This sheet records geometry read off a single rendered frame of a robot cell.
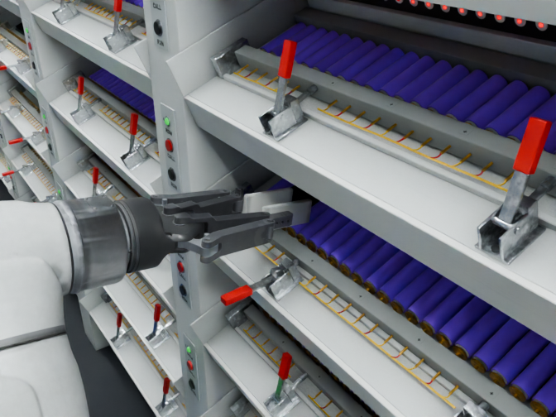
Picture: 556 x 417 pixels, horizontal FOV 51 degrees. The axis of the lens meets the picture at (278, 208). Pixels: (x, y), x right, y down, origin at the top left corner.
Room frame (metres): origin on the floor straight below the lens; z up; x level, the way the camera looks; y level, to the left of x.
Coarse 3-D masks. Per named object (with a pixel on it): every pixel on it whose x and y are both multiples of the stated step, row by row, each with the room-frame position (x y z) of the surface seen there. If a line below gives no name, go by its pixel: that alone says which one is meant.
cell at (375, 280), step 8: (392, 256) 0.54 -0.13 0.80; (400, 256) 0.54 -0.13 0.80; (408, 256) 0.54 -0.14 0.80; (384, 264) 0.53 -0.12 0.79; (392, 264) 0.53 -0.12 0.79; (400, 264) 0.53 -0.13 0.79; (376, 272) 0.52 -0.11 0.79; (384, 272) 0.52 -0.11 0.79; (392, 272) 0.52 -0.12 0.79; (368, 280) 0.52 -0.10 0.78; (376, 280) 0.51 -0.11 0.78; (384, 280) 0.52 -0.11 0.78; (376, 288) 0.51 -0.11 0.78
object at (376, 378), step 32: (256, 192) 0.75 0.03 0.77; (224, 256) 0.64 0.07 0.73; (256, 256) 0.62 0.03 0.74; (288, 320) 0.52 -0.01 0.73; (320, 320) 0.50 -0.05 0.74; (352, 320) 0.49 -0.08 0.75; (320, 352) 0.47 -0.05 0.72; (352, 352) 0.45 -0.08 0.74; (384, 352) 0.44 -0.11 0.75; (352, 384) 0.43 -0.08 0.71; (384, 384) 0.41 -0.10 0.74; (416, 384) 0.40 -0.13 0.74; (384, 416) 0.40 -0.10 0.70; (416, 416) 0.37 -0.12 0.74; (448, 416) 0.37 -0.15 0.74
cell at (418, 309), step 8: (440, 280) 0.49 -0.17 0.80; (448, 280) 0.49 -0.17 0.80; (432, 288) 0.49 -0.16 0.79; (440, 288) 0.48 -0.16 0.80; (448, 288) 0.48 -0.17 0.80; (456, 288) 0.49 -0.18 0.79; (424, 296) 0.48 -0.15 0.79; (432, 296) 0.48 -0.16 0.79; (440, 296) 0.48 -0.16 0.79; (416, 304) 0.47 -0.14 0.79; (424, 304) 0.47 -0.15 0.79; (432, 304) 0.47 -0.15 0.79; (416, 312) 0.46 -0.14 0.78; (424, 312) 0.46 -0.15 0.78
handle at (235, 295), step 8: (272, 272) 0.55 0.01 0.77; (264, 280) 0.55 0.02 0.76; (272, 280) 0.55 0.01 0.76; (240, 288) 0.53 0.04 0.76; (248, 288) 0.53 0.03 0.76; (256, 288) 0.54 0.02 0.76; (224, 296) 0.52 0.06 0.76; (232, 296) 0.52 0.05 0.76; (240, 296) 0.52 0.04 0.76; (224, 304) 0.51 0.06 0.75
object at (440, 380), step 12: (276, 252) 0.61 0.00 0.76; (312, 276) 0.56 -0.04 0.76; (336, 300) 0.52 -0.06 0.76; (348, 312) 0.50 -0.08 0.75; (372, 324) 0.47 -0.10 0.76; (384, 336) 0.46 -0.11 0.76; (396, 348) 0.44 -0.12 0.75; (432, 372) 0.40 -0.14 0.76; (444, 384) 0.39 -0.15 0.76; (456, 396) 0.38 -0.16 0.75; (468, 396) 0.37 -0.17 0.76
